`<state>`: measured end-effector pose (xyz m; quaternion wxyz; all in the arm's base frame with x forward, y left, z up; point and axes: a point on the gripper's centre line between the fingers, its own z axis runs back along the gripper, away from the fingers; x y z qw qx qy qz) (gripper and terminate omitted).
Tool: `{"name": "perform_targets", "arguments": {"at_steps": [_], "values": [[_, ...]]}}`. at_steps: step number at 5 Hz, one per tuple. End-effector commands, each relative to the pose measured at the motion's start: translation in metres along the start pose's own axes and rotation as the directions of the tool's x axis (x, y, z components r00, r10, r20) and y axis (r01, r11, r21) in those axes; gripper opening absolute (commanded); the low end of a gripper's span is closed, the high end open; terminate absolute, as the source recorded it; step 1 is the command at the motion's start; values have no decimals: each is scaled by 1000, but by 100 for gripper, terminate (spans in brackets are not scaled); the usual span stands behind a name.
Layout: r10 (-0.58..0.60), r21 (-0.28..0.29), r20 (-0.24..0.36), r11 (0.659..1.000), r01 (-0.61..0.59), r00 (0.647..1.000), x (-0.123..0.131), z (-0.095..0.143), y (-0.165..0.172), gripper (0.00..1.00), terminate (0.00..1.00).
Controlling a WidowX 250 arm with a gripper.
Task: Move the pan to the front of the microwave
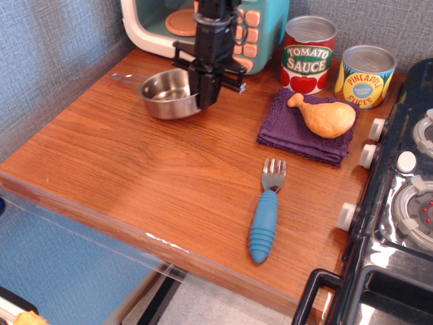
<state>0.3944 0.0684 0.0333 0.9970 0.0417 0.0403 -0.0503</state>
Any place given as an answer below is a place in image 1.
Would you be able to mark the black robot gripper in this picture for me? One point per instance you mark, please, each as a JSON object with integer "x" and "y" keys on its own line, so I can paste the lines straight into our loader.
{"x": 209, "y": 62}

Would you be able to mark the stainless steel pot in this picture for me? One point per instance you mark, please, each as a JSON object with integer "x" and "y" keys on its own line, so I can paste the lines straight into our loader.
{"x": 166, "y": 95}

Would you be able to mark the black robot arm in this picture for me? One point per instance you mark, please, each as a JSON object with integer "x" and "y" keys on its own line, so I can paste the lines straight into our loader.
{"x": 216, "y": 11}

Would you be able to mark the toy microwave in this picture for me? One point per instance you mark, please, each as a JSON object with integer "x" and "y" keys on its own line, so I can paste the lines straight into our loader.
{"x": 154, "y": 26}

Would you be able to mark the purple folded cloth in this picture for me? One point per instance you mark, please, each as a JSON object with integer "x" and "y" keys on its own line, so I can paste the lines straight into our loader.
{"x": 284, "y": 128}

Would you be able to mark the tomato sauce can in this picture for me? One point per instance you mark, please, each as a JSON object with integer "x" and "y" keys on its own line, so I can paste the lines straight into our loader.
{"x": 307, "y": 53}

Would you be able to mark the toy chicken drumstick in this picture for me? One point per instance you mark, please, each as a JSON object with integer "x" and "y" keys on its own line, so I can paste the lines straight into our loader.
{"x": 327, "y": 120}

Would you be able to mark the pineapple slices can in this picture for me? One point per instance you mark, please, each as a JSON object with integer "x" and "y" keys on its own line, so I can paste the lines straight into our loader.
{"x": 364, "y": 75}

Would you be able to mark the white stove knob rear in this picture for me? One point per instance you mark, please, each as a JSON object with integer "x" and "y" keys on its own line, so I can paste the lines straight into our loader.
{"x": 376, "y": 129}

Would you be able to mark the white stove knob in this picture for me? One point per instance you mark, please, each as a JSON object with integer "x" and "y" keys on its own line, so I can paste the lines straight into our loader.
{"x": 367, "y": 155}
{"x": 376, "y": 129}
{"x": 346, "y": 215}

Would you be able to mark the white stove knob middle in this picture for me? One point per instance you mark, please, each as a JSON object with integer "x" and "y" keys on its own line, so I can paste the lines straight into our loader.
{"x": 367, "y": 155}

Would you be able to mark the white stove knob front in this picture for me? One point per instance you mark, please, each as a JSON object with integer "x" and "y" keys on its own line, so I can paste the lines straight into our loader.
{"x": 346, "y": 215}

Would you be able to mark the clear acrylic table guard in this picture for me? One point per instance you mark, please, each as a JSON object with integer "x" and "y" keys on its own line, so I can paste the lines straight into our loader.
{"x": 74, "y": 274}

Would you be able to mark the black toy stove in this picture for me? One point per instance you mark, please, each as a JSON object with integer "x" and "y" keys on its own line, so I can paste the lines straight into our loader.
{"x": 387, "y": 273}

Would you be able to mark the blue handled fork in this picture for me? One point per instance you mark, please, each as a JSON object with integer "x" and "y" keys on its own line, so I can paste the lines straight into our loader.
{"x": 263, "y": 229}

